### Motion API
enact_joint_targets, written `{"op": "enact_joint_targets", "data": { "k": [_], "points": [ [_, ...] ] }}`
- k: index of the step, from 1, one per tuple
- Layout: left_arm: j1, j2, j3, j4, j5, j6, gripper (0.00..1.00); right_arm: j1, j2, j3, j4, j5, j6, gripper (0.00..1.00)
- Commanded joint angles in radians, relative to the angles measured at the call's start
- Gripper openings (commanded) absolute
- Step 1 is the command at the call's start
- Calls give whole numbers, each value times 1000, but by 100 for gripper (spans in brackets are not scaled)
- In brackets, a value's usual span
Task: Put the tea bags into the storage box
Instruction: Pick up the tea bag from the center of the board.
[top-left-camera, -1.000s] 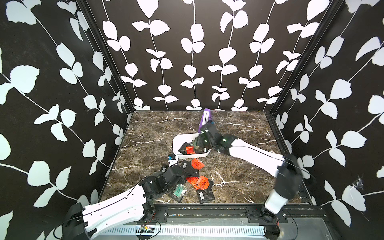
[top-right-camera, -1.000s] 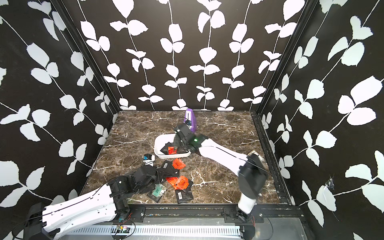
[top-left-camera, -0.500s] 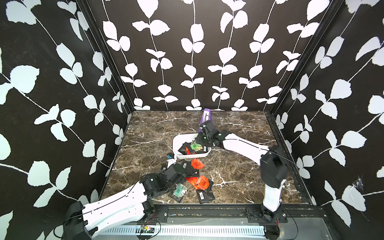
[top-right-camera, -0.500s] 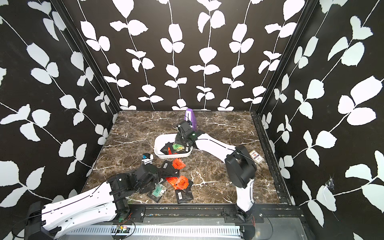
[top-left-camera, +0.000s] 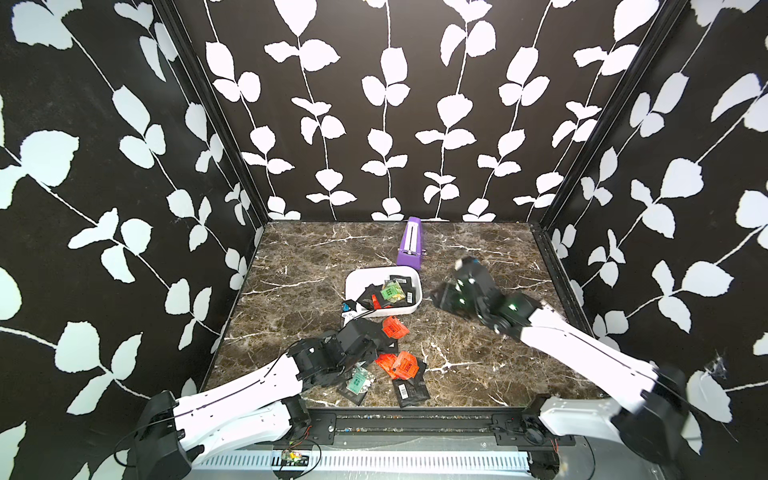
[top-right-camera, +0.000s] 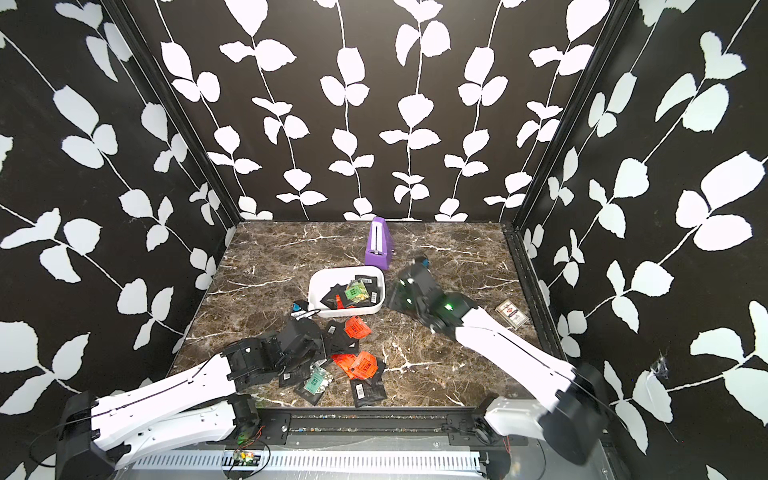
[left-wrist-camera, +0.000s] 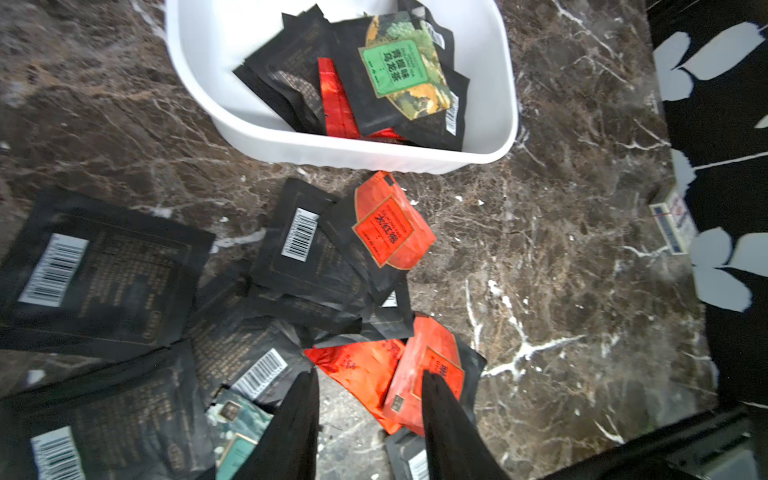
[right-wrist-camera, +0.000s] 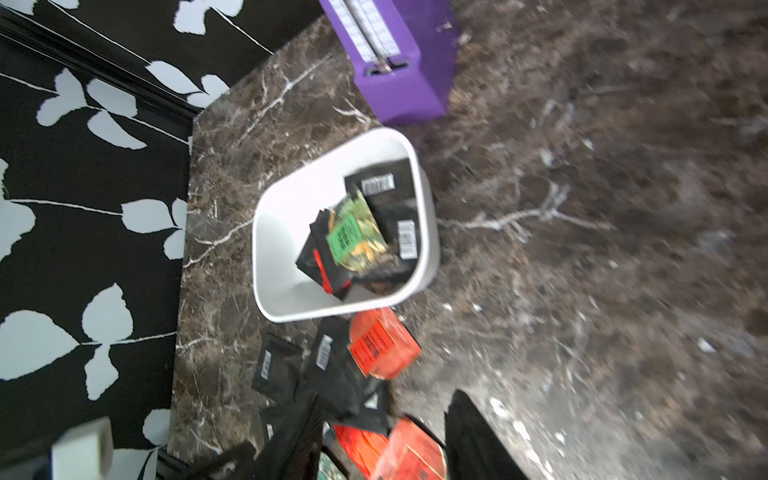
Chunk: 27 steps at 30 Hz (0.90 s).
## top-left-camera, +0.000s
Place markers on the black tea bag front centre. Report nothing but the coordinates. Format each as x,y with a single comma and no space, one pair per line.
411,392

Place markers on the perforated white metal rail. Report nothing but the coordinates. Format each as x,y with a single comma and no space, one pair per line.
505,463

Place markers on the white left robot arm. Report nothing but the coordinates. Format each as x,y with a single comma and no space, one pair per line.
174,435

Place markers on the green grape oolong tea bag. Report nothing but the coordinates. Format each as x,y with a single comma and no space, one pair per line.
356,385

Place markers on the black tea bag with barcode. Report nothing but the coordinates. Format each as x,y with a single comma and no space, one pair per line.
369,298

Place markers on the red tea bag under green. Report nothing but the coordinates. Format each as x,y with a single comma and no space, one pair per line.
386,362

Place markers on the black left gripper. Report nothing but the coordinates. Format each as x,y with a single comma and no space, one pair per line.
374,349

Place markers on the black tea bag barcode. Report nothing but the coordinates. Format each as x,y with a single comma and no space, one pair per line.
406,285

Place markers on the purple metronome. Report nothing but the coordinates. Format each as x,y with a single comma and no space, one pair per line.
411,250

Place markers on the orange red tea bag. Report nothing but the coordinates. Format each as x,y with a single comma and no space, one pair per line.
405,366

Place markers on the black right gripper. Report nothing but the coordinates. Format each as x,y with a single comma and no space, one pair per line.
445,297

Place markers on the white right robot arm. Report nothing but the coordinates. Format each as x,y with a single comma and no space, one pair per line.
647,406

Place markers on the green tea bag centre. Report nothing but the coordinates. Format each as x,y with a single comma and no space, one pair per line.
393,292

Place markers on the white plastic storage box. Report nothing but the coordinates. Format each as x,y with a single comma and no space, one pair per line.
358,280

